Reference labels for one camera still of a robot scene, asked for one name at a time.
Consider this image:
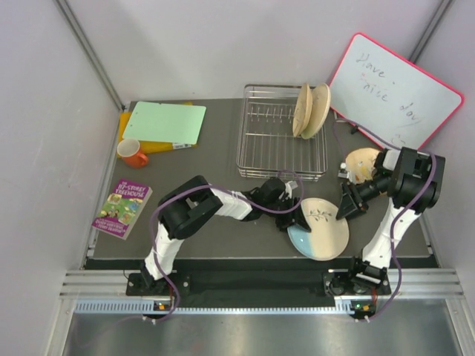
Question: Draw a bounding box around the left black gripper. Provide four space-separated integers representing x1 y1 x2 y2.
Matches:
263 196 310 235

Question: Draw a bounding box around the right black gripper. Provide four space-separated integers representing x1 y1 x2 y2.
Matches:
335 173 390 223

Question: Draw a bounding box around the blue and cream plate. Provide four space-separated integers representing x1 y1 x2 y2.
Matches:
287 198 350 261

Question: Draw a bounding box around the bird plate with orange leaves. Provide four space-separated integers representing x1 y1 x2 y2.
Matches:
292 83 312 137

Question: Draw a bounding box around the green tinted branch plate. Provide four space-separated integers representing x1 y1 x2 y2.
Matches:
301 83 331 139

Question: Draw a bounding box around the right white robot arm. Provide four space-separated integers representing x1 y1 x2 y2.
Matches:
336 147 446 294

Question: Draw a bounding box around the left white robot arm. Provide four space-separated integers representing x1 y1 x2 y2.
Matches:
141 175 311 294

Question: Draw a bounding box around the pink framed whiteboard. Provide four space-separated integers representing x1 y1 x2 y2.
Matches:
330 33 464 150

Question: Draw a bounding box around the green paper divider sheet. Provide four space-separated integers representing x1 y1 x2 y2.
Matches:
122 102 206 145

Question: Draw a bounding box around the purple treehouse book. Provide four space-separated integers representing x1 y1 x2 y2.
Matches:
92 179 153 240

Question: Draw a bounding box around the orange mug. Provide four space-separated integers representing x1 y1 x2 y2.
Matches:
117 139 149 168

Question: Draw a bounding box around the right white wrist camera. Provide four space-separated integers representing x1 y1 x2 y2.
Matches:
337 162 351 180

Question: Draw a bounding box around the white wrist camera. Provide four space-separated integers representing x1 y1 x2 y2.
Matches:
285 181 298 197
337 162 351 180

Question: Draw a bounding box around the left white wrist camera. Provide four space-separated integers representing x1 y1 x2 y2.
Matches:
285 181 298 197

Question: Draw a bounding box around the metal wire dish rack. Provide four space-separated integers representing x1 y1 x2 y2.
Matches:
236 84 327 182

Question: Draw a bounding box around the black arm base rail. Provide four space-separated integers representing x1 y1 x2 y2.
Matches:
126 258 391 298

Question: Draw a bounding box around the grey slotted cable duct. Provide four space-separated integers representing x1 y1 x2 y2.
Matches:
73 298 357 316

